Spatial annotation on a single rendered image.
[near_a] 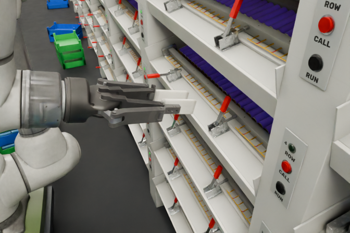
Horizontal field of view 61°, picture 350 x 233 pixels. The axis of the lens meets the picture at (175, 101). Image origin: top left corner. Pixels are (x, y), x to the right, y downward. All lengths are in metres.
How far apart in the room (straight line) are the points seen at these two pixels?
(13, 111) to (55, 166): 0.68
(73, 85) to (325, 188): 0.39
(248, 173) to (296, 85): 0.24
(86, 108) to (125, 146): 1.33
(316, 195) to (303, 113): 0.11
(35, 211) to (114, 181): 0.49
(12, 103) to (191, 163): 0.55
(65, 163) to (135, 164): 0.61
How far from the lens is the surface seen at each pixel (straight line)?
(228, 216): 0.76
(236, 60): 0.52
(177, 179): 1.10
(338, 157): 0.38
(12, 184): 1.12
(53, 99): 0.47
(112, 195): 1.55
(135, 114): 0.48
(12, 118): 0.48
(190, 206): 1.03
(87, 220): 1.49
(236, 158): 0.61
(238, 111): 0.67
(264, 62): 0.50
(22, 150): 1.12
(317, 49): 0.36
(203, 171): 0.85
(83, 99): 0.48
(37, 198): 1.30
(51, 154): 1.11
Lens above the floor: 1.17
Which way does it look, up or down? 33 degrees down
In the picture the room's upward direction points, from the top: straight up
